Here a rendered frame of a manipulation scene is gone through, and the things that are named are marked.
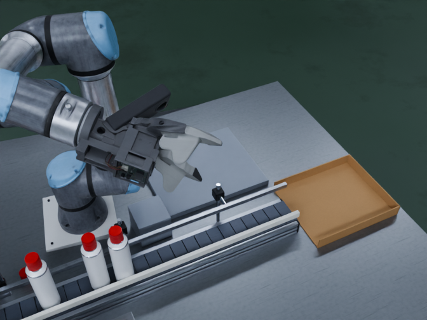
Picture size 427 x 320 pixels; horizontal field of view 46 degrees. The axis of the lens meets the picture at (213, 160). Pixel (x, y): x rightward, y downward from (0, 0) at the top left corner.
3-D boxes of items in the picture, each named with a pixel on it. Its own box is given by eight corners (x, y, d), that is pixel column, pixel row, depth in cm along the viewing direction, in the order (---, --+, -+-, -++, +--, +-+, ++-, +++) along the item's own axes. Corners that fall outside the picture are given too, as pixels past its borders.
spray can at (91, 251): (94, 294, 134) (80, 249, 120) (88, 279, 137) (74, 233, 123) (113, 287, 136) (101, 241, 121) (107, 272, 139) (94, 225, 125)
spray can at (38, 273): (43, 315, 130) (22, 270, 116) (39, 298, 133) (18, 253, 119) (63, 306, 131) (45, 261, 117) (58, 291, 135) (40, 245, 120)
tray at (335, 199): (318, 248, 151) (319, 240, 148) (272, 190, 167) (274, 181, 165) (397, 214, 160) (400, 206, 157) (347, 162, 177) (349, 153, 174)
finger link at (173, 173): (180, 205, 86) (142, 178, 81) (191, 175, 89) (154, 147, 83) (193, 204, 84) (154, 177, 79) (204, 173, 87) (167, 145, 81)
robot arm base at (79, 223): (60, 240, 151) (51, 218, 144) (58, 203, 162) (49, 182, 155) (110, 227, 154) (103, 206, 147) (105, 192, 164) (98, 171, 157)
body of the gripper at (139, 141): (147, 190, 80) (74, 163, 79) (166, 144, 83) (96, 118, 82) (153, 173, 73) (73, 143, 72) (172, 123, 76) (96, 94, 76)
